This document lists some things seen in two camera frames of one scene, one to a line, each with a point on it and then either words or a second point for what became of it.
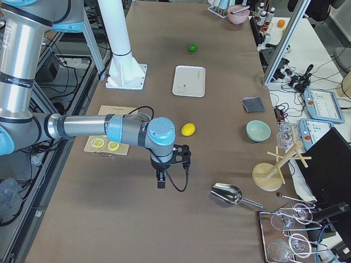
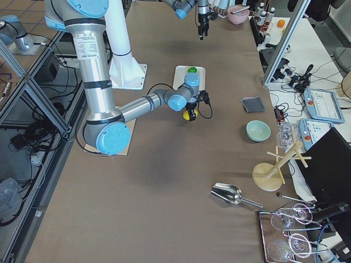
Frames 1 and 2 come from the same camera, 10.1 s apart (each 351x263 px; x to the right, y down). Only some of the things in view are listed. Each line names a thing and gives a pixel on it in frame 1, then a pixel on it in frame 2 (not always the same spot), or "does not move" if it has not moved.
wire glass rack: x=279 y=246 does not move
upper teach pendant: x=323 y=105 does not move
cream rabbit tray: x=188 y=81 does not move
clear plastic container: x=288 y=135 does not move
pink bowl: x=239 y=17 does not move
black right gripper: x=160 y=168 → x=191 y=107
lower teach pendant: x=311 y=131 does not move
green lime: x=193 y=47 → x=192 y=69
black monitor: x=328 y=175 does not move
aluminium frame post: x=303 y=6 does not move
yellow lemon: x=188 y=129 → x=186 y=114
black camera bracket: x=181 y=154 → x=204 y=95
